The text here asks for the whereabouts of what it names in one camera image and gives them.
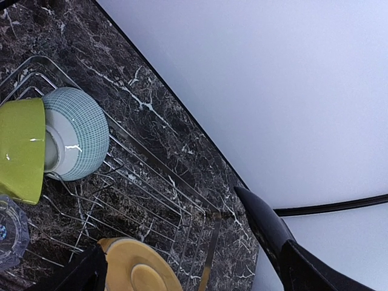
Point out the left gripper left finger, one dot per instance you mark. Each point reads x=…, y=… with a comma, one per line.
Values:
x=87, y=272

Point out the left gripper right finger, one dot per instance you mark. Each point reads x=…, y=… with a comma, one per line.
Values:
x=296, y=267

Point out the yellow polka dot plate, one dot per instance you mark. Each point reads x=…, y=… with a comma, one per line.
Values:
x=133, y=265

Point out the clear faceted glass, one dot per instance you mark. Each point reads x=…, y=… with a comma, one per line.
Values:
x=14, y=233

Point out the light teal checkered bowl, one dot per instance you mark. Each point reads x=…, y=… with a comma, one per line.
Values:
x=77, y=134

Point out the lime green bowl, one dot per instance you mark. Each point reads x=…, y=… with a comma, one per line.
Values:
x=23, y=149

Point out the right black frame post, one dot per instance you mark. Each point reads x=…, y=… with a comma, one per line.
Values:
x=332, y=207

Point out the metal wire dish rack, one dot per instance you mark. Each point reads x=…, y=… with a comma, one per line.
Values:
x=132, y=194

